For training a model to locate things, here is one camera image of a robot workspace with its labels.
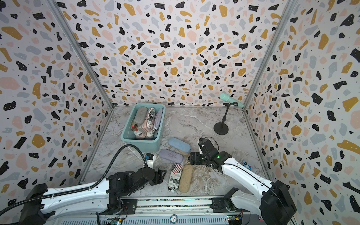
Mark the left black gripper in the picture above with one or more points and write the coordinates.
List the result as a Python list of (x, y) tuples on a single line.
[(157, 176)]

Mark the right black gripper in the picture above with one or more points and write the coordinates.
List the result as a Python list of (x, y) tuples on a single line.
[(197, 154)]

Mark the tan felt case front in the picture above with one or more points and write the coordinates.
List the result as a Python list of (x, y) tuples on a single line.
[(186, 178)]

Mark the newspaper flag case front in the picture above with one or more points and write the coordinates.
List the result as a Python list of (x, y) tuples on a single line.
[(175, 177)]

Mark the newspaper flag case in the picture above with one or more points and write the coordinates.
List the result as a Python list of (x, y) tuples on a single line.
[(175, 177), (151, 117)]

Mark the plaid tartan glasses case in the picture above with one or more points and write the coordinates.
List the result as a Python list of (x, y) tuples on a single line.
[(134, 126)]

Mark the pink glasses case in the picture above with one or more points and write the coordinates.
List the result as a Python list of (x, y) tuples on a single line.
[(143, 129)]

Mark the teal plastic storage box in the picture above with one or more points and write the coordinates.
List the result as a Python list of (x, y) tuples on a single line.
[(152, 142)]

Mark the purple felt case diagonal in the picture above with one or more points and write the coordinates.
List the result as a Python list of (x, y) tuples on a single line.
[(158, 119)]

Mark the grey felt case front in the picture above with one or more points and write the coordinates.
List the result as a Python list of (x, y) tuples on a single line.
[(140, 115)]

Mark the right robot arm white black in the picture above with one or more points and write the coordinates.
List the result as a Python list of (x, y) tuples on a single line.
[(270, 200)]

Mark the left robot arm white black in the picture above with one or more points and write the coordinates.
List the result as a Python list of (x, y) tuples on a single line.
[(104, 198)]

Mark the tan case behind blue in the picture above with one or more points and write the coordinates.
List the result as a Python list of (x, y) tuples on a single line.
[(185, 154)]

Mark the light blue felt case right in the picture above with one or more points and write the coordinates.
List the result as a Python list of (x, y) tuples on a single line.
[(179, 145)]

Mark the small blue toy car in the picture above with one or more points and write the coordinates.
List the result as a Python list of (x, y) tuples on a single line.
[(246, 165)]

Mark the purple felt case horizontal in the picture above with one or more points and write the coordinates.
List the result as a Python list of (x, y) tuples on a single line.
[(171, 156)]

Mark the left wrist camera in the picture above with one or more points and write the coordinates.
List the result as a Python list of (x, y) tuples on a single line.
[(150, 159)]

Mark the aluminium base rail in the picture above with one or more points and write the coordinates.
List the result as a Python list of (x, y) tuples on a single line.
[(183, 210)]

